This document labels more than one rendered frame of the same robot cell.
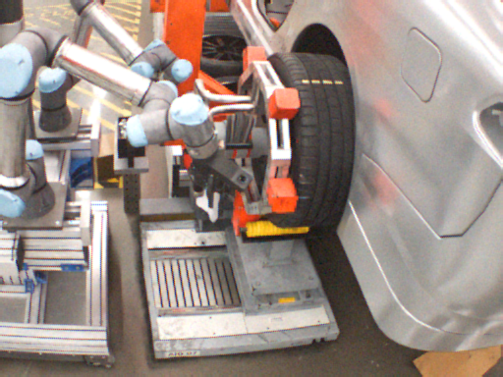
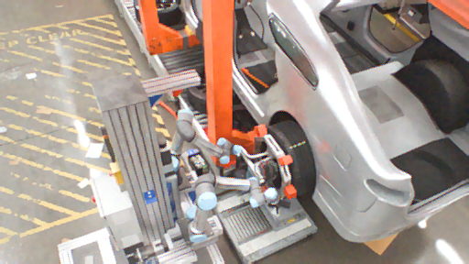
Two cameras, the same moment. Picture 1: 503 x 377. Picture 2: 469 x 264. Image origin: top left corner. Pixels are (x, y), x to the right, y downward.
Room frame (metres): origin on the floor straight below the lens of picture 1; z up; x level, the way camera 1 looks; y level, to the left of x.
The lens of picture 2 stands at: (-0.54, 0.66, 3.46)
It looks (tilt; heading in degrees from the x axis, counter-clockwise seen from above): 51 degrees down; 342
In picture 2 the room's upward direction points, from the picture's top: 9 degrees clockwise
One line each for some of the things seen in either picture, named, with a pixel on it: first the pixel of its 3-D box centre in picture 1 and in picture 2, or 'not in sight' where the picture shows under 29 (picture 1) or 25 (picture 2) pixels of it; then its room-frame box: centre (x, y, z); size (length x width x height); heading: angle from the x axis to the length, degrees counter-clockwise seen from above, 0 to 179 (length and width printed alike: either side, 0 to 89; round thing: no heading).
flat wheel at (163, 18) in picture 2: not in sight; (158, 8); (5.03, 0.95, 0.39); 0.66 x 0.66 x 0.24
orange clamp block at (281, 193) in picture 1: (281, 194); (289, 192); (1.25, -0.10, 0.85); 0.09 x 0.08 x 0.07; 18
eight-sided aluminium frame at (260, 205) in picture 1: (257, 138); (270, 165); (1.55, 0.01, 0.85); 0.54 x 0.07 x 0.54; 18
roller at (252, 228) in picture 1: (277, 227); not in sight; (1.47, -0.13, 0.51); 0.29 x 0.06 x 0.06; 108
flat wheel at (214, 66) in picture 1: (224, 61); (214, 89); (3.16, 0.33, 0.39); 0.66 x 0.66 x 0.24
